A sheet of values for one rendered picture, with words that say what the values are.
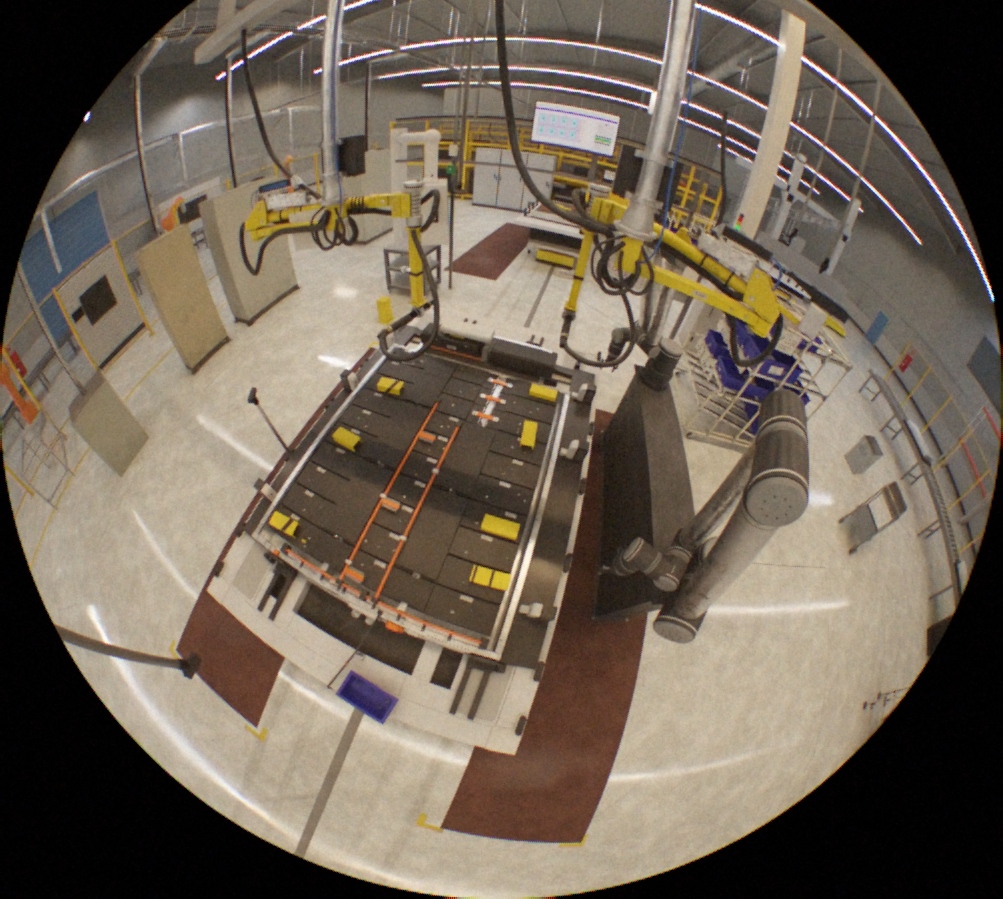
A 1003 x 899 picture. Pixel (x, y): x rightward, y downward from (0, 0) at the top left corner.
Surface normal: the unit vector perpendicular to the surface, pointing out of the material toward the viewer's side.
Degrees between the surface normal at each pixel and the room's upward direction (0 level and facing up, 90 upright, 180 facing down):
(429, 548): 0
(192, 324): 90
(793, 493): 83
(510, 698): 0
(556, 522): 0
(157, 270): 90
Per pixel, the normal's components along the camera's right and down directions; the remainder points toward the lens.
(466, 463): 0.10, -0.68
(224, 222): 0.95, 0.28
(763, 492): -0.75, 0.41
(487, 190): -0.29, 0.68
